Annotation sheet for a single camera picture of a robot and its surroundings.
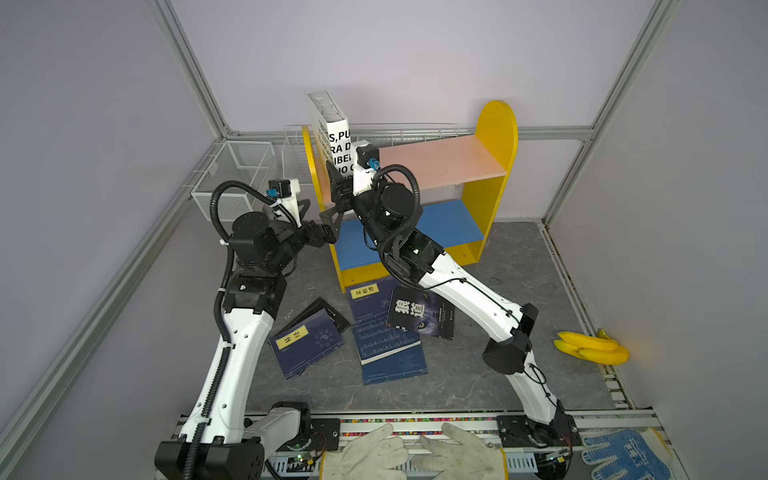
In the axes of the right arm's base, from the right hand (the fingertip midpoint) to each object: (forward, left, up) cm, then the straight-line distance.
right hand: (341, 163), depth 59 cm
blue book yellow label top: (-2, -2, -51) cm, 51 cm away
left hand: (-3, +4, -9) cm, 10 cm away
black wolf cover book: (-6, -19, -51) cm, 54 cm away
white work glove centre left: (-44, -5, -52) cm, 68 cm away
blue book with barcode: (-16, -5, -50) cm, 52 cm away
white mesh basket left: (+38, +42, -24) cm, 61 cm away
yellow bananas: (-19, -68, -49) cm, 86 cm away
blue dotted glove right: (-42, -70, -53) cm, 97 cm away
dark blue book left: (-16, +17, -50) cm, 55 cm away
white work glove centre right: (-44, -27, -53) cm, 74 cm away
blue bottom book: (-21, -14, -52) cm, 58 cm away
